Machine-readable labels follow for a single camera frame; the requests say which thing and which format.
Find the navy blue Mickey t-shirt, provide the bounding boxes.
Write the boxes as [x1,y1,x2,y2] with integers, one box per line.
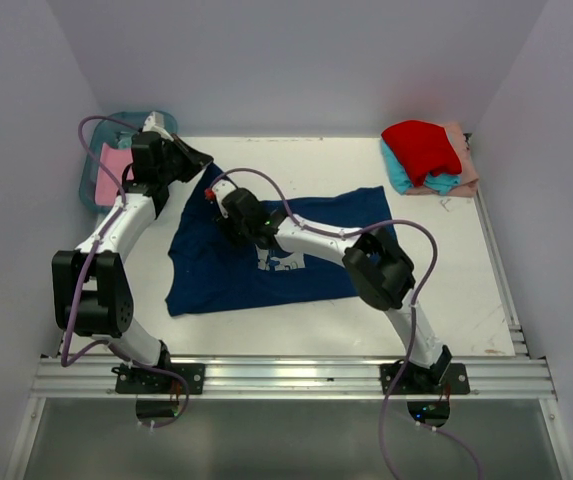
[166,164,397,316]

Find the aluminium mounting rail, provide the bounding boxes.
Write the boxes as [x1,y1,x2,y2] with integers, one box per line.
[29,355,556,400]

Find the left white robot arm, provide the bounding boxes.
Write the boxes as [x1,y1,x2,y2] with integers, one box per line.
[52,131,213,393]

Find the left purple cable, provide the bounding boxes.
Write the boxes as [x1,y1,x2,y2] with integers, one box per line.
[59,114,192,429]

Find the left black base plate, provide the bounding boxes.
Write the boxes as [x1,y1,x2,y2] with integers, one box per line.
[111,363,206,395]

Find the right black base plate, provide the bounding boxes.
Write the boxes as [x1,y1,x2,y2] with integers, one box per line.
[379,360,471,395]

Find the teal plastic bin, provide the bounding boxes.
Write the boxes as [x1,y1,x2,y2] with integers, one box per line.
[78,107,178,216]

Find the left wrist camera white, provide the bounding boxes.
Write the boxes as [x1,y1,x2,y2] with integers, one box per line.
[140,111,167,136]

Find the pink t-shirt in bin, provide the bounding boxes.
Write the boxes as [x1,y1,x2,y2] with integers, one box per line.
[94,143,133,207]

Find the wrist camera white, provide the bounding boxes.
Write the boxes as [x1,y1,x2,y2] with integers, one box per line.
[205,180,237,202]
[140,111,167,136]

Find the pink beige folded t-shirt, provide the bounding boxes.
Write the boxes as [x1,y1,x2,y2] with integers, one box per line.
[405,122,479,198]

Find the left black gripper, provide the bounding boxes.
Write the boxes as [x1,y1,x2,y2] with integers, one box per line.
[157,133,212,184]

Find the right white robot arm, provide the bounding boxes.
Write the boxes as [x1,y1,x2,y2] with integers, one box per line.
[212,181,452,393]

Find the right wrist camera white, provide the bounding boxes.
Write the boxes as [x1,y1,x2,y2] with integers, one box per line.
[205,180,237,202]

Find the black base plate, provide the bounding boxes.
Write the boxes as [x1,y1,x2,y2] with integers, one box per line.
[379,360,471,395]
[111,363,206,395]

